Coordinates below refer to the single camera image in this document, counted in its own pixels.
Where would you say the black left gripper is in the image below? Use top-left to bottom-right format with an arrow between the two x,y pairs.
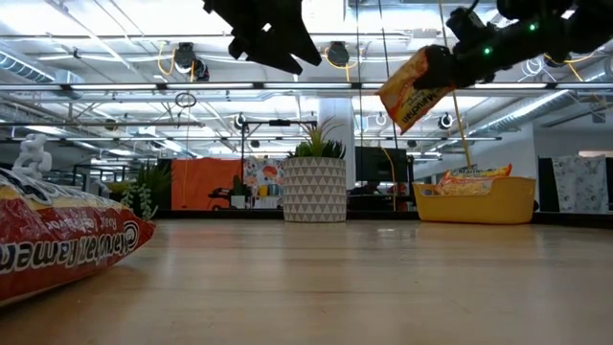
203,0 -> 323,76

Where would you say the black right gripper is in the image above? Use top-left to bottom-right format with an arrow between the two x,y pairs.
414,31 -> 518,90

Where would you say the red Maruchan ramen pack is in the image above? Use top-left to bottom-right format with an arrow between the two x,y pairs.
0,167 -> 157,308

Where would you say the black background monitor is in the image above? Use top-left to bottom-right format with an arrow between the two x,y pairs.
354,146 -> 411,184

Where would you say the colourful floral backdrop panel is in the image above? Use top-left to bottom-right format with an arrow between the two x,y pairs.
242,157 -> 284,197

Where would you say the long ceiling light strip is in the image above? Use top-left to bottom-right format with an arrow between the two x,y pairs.
0,81 -> 613,92

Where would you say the succulent in white patterned pot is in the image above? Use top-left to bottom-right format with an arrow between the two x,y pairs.
283,117 -> 348,224

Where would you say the black background panel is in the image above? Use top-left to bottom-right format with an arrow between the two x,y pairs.
536,156 -> 555,212

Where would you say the red-orange partition panel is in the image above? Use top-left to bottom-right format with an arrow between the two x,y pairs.
170,157 -> 243,211

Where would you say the pale floral cloth panel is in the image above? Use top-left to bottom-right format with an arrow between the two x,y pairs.
551,153 -> 608,212

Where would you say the small artificial succulent sprig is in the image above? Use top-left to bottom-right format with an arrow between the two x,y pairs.
107,162 -> 173,221

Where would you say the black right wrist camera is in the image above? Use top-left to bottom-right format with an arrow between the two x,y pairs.
445,7 -> 494,47

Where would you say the yellow hanging cable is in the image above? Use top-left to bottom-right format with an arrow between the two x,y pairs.
438,0 -> 475,169

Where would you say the thin black hanging cable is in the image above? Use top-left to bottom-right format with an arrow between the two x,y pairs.
354,0 -> 363,188

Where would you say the black background stand frame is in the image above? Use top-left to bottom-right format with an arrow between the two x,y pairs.
238,119 -> 318,193

